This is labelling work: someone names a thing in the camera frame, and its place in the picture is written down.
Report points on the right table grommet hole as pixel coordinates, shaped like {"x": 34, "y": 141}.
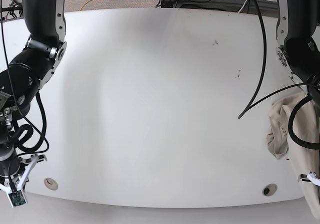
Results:
{"x": 269, "y": 190}

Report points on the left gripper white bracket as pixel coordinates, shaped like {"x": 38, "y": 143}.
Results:
{"x": 310, "y": 177}

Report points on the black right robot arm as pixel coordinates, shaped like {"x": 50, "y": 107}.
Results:
{"x": 23, "y": 122}

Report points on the beige T-shirt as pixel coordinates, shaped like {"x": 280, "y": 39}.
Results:
{"x": 306, "y": 126}

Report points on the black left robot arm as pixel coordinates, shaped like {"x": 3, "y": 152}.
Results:
{"x": 297, "y": 22}

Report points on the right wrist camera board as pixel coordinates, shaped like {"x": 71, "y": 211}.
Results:
{"x": 17, "y": 198}

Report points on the left table grommet hole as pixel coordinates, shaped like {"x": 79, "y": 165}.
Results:
{"x": 51, "y": 184}

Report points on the table grommet hole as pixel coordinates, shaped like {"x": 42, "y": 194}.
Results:
{"x": 51, "y": 184}
{"x": 269, "y": 190}

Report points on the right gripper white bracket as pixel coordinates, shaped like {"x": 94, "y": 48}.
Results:
{"x": 15, "y": 171}

